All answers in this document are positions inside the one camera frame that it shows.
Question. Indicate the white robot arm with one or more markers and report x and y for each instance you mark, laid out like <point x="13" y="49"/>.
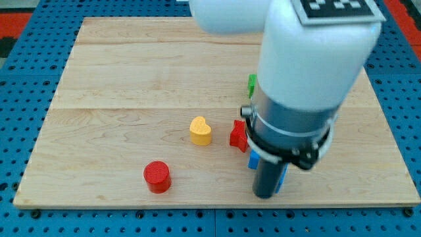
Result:
<point x="310" y="56"/>

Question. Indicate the yellow heart block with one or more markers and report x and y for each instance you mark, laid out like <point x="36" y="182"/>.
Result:
<point x="200" y="131"/>

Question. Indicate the red star block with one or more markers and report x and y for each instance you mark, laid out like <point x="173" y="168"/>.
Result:
<point x="238" y="137"/>

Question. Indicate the green star block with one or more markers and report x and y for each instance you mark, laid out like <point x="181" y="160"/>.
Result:
<point x="252" y="78"/>

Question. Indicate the blue block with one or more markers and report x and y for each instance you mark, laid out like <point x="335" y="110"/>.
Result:
<point x="253" y="161"/>

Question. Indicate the light wooden board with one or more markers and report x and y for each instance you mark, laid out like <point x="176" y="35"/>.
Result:
<point x="127" y="96"/>

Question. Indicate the red cylinder block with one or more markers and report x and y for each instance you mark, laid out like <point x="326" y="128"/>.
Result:
<point x="157" y="177"/>

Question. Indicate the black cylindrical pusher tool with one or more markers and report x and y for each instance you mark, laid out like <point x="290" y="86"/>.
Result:
<point x="267" y="178"/>

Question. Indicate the black white fiducial tag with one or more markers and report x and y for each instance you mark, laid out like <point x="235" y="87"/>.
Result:
<point x="321" y="12"/>

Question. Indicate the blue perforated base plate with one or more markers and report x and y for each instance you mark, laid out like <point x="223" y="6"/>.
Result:
<point x="29" y="78"/>

